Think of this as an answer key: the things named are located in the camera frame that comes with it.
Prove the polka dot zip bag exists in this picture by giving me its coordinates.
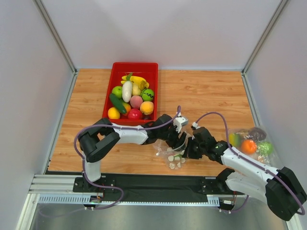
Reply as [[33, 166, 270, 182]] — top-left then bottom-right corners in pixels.
[[153, 137, 188, 170]]

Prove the yellow pear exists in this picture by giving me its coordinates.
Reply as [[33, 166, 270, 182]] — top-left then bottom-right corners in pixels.
[[132, 83, 141, 96]]

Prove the dark green cucumber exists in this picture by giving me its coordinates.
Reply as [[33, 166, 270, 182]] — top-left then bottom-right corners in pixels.
[[109, 93, 127, 114]]

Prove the white radish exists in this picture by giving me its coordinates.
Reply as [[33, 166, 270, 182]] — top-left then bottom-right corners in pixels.
[[122, 73, 133, 103]]

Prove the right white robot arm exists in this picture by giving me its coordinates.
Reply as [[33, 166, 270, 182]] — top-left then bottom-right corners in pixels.
[[191, 127, 307, 221]]

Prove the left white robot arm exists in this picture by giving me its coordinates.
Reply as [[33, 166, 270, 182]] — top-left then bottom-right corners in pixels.
[[74, 114, 188, 183]]

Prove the clear bag of spare food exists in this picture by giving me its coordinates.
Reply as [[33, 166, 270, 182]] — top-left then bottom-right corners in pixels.
[[221, 126, 278, 183]]

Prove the dark purple plum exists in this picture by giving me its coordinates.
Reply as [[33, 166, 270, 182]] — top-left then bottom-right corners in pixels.
[[143, 115, 151, 120]]

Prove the yellow orange peach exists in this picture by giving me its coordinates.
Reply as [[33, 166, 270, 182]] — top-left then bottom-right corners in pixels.
[[140, 101, 154, 115]]

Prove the red pomegranate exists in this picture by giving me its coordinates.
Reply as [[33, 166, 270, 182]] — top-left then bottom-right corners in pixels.
[[128, 108, 143, 120]]

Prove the small green watermelon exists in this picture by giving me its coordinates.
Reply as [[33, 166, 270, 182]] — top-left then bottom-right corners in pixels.
[[141, 89, 154, 102]]

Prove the pink peach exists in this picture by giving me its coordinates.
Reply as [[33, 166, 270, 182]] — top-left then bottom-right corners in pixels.
[[130, 95, 143, 109]]

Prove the green orange mango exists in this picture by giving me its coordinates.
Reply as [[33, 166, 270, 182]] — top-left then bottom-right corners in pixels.
[[121, 100, 131, 117]]

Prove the yellow banana bunch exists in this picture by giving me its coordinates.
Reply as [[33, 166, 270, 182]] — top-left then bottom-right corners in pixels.
[[120, 75, 149, 90]]

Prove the yellow lemon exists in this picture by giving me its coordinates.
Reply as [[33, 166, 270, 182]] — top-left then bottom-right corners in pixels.
[[107, 107, 121, 119]]

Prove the red plastic bin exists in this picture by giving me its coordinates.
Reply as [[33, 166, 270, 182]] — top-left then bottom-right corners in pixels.
[[102, 62, 158, 126]]

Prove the green apple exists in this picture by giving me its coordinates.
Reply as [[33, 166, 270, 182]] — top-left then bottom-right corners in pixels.
[[112, 86, 122, 99]]

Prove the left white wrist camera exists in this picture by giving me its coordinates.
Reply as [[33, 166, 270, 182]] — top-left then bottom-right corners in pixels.
[[173, 116, 189, 133]]

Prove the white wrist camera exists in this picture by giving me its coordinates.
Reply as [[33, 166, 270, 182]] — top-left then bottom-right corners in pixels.
[[173, 116, 189, 133], [191, 122, 200, 130]]

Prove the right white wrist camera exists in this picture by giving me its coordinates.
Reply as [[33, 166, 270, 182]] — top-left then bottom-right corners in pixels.
[[191, 122, 200, 130]]

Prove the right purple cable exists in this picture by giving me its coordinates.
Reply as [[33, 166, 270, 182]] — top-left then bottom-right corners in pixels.
[[195, 112, 306, 215]]

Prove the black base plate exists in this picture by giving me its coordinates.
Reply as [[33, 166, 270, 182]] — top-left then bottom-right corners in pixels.
[[71, 171, 246, 203]]

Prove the white slotted cable duct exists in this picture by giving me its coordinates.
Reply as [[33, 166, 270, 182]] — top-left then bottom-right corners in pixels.
[[38, 194, 235, 207]]

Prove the right aluminium frame post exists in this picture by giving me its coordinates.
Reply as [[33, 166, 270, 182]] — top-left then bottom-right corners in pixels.
[[241, 0, 291, 75]]

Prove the aluminium frame post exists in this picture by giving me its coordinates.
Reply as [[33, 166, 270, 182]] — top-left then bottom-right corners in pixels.
[[241, 0, 291, 75], [32, 0, 79, 74]]

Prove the aluminium front rail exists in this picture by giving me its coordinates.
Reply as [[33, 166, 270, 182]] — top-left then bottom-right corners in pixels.
[[28, 174, 80, 194]]

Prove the left aluminium frame post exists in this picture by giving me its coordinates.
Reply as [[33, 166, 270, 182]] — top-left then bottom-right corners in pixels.
[[32, 0, 79, 74]]

